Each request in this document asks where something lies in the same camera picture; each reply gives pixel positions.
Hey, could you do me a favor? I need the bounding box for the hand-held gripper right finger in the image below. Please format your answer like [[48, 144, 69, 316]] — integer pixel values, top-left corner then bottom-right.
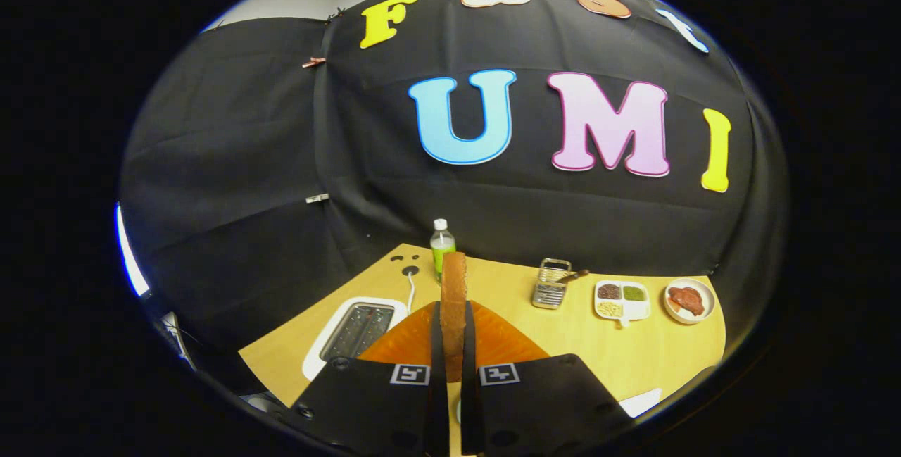
[[461, 300, 634, 457]]

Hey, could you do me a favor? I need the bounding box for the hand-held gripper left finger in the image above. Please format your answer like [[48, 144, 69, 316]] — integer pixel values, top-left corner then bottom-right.
[[285, 300, 450, 457]]

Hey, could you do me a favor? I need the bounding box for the brown crust toast slice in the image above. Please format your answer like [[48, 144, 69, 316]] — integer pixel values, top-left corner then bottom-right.
[[440, 251, 469, 382]]

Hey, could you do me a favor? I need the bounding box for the white toaster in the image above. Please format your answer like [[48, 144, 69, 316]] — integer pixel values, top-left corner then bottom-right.
[[302, 296, 409, 382]]

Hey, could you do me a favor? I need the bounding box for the white divided bean dish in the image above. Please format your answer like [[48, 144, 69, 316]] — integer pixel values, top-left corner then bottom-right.
[[593, 280, 651, 327]]

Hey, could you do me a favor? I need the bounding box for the green label drink bottle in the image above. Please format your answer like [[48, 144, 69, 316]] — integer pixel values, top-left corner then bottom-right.
[[430, 218, 456, 283]]

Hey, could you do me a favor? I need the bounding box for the brown meat steak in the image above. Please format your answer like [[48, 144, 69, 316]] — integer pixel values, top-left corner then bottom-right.
[[669, 287, 705, 316]]

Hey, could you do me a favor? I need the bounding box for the round white meat plate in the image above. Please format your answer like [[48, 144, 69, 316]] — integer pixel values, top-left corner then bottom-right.
[[663, 278, 717, 325]]

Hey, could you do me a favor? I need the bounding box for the black backdrop cloth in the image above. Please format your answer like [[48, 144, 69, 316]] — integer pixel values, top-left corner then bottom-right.
[[118, 0, 789, 366]]

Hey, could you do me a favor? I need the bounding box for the metal wire utensil basket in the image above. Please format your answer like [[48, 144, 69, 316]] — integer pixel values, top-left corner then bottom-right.
[[531, 258, 572, 310]]

